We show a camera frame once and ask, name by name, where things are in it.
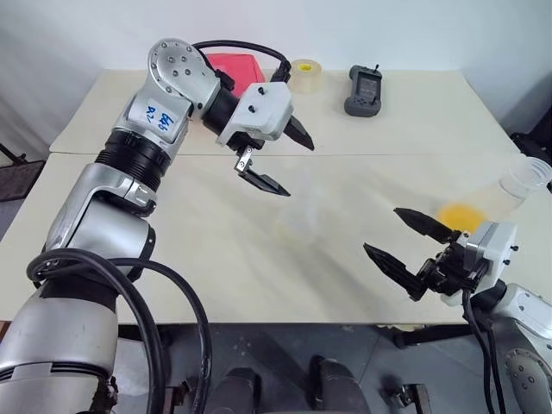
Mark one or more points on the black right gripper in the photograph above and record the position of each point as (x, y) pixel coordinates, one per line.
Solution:
(448, 271)

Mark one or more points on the clear bottle with orange liquid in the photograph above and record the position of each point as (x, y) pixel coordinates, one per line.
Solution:
(515, 183)

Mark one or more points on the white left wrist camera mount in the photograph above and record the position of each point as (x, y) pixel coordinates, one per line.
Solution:
(263, 112)

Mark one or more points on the clear tape roll yellow core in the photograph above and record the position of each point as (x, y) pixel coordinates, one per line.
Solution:
(307, 77)

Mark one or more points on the red box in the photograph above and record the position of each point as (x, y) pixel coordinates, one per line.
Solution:
(237, 69)

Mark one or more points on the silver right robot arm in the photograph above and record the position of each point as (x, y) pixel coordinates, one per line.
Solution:
(522, 340)

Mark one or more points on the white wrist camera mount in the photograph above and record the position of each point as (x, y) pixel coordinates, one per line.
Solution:
(263, 112)
(496, 252)

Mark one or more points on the metal bracket under table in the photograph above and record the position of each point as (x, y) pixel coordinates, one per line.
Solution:
(407, 394)

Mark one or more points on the grey handheld device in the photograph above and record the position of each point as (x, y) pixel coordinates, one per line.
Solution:
(363, 92)

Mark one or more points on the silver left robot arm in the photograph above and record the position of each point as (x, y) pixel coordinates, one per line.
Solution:
(86, 224)

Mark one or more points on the black table frame bar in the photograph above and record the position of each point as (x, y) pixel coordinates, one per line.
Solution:
(431, 334)

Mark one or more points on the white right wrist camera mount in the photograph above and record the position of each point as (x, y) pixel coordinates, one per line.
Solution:
(496, 252)

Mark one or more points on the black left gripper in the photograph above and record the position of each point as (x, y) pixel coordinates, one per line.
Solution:
(246, 141)

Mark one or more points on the dark rounded shape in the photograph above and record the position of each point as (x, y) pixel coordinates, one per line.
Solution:
(336, 386)
(240, 390)

